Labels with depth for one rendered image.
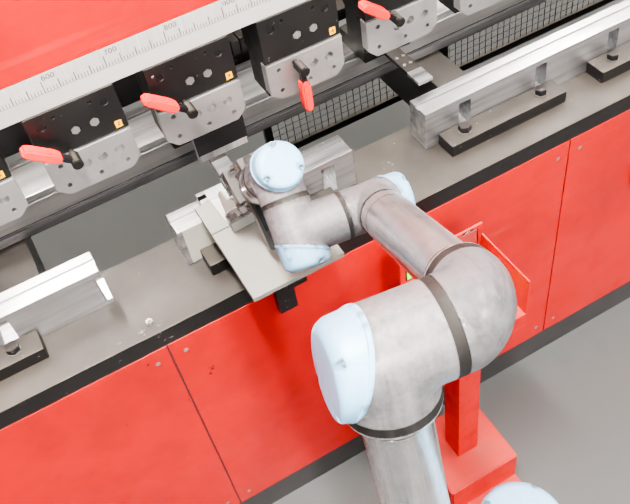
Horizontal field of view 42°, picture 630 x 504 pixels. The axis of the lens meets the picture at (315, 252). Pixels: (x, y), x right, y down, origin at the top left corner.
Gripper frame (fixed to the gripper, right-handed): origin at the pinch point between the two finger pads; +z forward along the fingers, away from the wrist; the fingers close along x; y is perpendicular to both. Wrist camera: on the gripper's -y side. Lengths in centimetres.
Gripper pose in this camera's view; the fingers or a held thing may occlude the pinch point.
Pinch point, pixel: (247, 211)
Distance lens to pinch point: 152.2
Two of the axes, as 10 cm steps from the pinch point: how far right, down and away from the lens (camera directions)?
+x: -8.4, 4.7, -2.6
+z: -2.5, 1.0, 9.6
